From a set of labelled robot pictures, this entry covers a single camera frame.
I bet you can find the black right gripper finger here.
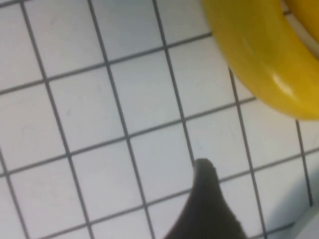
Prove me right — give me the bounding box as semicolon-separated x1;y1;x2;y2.
163;158;248;239

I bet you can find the yellow banana with green tip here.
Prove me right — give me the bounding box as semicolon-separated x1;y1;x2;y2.
201;0;319;121

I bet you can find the white grid tablecloth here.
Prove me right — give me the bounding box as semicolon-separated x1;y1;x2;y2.
0;0;319;239

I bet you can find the yellow banana with thin stem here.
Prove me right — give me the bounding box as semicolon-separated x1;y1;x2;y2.
281;0;319;61

